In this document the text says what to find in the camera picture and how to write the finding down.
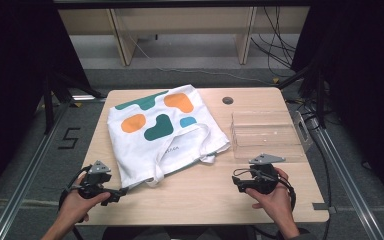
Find grey metal bracket with slot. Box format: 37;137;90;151
294;110;314;153

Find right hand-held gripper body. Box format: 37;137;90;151
244;153;286;195

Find black cable beside table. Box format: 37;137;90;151
308;131;333;240

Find black tripod stand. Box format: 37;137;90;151
276;63;328;130
41;71;106;135

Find light wooden background desk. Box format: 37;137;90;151
58;5;311;67

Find black curtain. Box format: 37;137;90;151
290;0;384;215
0;0;92;208

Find clear plastic box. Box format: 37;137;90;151
229;109;306;160

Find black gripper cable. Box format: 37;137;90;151
58;164;93;240
276;174;297;213

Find bundle of black cables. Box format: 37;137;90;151
249;5;298;78

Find small grey floor bracket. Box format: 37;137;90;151
312;202;337;215

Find white tote bag coloured shapes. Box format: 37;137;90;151
107;84;232;190

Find person's dark lap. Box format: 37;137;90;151
101;225;258;240

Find white floor cable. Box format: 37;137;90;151
126;31;274;85

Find aluminium floor rail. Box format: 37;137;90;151
0;102;72;240
308;116;384;240

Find person's right hand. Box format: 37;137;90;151
245;167;298;234

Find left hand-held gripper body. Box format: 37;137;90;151
78;160;113;200

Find person's left hand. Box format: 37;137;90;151
59;176;112;228

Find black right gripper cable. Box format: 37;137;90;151
276;174;297;213

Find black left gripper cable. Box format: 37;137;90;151
58;164;93;240

